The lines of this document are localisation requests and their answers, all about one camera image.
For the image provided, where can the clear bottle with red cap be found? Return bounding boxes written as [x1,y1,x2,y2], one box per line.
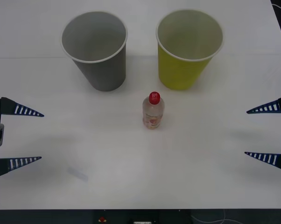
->
[142,91,165,131]

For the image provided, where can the yellow-green plastic bin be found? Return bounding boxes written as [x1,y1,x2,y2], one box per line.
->
[155,9,225,91]

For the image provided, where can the grey plastic bin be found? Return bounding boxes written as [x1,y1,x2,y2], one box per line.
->
[60,11,128,92]

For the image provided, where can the black robot torso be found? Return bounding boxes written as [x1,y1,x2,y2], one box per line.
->
[93,209,192,224]

